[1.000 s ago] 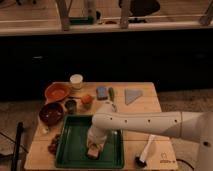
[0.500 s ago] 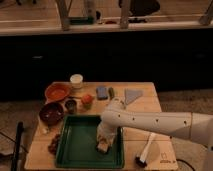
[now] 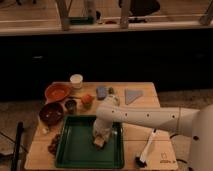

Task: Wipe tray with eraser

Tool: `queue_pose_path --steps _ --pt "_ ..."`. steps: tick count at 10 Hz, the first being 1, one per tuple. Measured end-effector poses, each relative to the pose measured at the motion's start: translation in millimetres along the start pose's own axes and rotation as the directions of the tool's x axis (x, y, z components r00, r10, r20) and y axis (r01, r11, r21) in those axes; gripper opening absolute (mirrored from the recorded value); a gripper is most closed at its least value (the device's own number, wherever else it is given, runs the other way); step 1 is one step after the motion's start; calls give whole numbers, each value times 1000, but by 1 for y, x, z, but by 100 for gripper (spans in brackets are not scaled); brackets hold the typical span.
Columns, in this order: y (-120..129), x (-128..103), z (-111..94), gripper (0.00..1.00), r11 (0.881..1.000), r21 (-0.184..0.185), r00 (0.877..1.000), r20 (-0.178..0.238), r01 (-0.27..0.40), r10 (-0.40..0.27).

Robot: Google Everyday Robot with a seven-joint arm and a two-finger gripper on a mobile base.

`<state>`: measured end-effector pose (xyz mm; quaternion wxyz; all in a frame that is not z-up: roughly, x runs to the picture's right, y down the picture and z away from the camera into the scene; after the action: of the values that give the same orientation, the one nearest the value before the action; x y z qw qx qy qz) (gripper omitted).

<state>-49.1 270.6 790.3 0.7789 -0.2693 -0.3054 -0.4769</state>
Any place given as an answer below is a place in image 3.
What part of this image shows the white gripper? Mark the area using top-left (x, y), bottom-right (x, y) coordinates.
top-left (93, 119), bottom-right (112, 141)

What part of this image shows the tan eraser block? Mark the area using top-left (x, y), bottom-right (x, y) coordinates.
top-left (94, 137), bottom-right (105, 148)

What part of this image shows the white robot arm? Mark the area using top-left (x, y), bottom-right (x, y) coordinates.
top-left (93, 102), bottom-right (213, 171)

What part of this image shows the green plastic tray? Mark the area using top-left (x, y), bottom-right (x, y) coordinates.
top-left (55, 115), bottom-right (124, 169)

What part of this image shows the blue sponge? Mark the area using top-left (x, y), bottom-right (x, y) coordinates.
top-left (96, 86), bottom-right (107, 100)

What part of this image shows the green toy pepper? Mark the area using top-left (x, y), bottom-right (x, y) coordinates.
top-left (108, 87), bottom-right (115, 95)

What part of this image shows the grey triangular cloth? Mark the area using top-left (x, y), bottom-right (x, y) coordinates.
top-left (124, 89), bottom-right (143, 105)

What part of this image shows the dark red bowl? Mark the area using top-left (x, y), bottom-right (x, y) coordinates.
top-left (39, 102), bottom-right (64, 126)

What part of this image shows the brown grape bunch toy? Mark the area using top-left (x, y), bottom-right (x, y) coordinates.
top-left (48, 134), bottom-right (60, 155)

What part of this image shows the white paper cup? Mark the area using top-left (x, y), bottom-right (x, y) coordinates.
top-left (70, 74), bottom-right (83, 89)

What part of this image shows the orange plastic bowl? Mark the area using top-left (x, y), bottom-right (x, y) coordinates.
top-left (45, 83), bottom-right (70, 102)

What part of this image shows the black pole left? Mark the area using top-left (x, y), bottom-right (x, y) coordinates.
top-left (11, 122), bottom-right (24, 171)

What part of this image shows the black office chair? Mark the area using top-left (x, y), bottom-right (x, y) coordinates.
top-left (118, 0), bottom-right (161, 24)

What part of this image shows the wooden frame leg middle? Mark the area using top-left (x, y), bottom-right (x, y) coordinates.
top-left (120, 0), bottom-right (131, 29)

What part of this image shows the wooden frame leg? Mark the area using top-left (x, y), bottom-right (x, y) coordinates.
top-left (120, 0), bottom-right (131, 29)
top-left (55, 0), bottom-right (69, 31)

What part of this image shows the wooden frame leg left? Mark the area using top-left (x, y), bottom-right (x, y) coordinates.
top-left (55, 0), bottom-right (69, 31)

